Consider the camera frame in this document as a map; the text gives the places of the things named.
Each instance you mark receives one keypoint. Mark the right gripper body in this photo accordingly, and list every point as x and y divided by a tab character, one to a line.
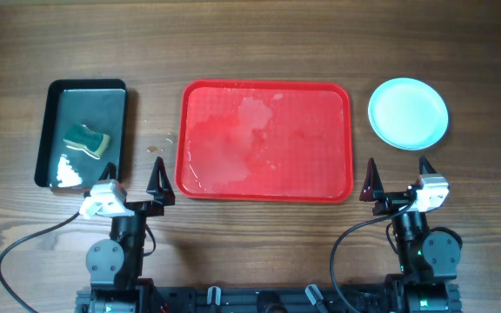
391	203

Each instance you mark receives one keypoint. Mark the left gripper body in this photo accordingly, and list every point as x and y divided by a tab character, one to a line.
149	208

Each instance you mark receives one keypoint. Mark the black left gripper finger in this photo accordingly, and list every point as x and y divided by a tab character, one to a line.
159	186
110	172

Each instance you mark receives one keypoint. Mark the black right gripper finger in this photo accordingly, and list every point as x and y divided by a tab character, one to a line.
372	189
425	167

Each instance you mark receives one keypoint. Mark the green yellow sponge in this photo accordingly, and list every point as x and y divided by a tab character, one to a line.
80	137

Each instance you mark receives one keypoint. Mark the teal plate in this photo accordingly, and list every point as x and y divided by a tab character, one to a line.
408	114

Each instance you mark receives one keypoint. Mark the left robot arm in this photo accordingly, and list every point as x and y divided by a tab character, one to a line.
115	264

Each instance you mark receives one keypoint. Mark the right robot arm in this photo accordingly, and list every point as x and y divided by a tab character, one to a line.
428	257

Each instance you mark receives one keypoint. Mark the black water tray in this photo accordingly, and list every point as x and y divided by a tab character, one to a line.
100	104

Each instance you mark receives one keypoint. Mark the red plastic tray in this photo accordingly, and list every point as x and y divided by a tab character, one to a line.
269	141

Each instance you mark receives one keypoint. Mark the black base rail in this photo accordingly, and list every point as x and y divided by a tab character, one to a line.
361	298

